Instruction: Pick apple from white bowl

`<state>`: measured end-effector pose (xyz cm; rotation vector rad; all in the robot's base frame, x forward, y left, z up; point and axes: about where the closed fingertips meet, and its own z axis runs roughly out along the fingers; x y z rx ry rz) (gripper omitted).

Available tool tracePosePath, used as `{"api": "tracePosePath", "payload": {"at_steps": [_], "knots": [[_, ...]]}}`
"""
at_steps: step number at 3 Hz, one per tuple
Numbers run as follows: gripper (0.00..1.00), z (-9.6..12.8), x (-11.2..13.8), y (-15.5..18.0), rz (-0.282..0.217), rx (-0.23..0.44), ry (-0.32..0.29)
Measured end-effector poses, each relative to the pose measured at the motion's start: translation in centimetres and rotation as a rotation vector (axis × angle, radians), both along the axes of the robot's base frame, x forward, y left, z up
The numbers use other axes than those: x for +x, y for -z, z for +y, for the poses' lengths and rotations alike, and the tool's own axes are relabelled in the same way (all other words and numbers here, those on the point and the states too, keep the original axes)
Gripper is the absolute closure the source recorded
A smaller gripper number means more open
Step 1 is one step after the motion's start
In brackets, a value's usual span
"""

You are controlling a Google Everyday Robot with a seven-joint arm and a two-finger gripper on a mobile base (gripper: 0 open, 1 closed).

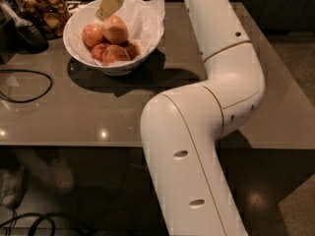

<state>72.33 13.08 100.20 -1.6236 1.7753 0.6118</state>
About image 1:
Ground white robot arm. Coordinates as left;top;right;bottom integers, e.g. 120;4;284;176
140;0;265;236

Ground white ceramic bowl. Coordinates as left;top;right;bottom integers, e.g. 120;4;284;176
62;0;166;77

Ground small lower-left red apple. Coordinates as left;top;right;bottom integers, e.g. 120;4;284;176
91;43;108;61

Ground white paper liner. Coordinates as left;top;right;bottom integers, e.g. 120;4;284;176
93;0;166;67

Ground glass jar of dried chips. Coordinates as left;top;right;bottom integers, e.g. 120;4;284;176
16;0;70;39

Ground white sneaker right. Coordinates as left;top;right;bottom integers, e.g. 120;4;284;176
51;157;74;195

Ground white sneaker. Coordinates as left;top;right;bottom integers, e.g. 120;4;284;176
51;157;74;195
1;167;25;210

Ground white sneaker left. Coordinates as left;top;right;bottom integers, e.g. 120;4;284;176
1;167;25;210

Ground black scoop with handle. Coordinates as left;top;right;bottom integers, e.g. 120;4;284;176
0;0;49;54

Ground black cable on table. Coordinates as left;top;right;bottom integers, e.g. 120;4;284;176
0;69;54;104

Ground black cables on floor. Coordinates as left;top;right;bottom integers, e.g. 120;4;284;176
0;187;136;236

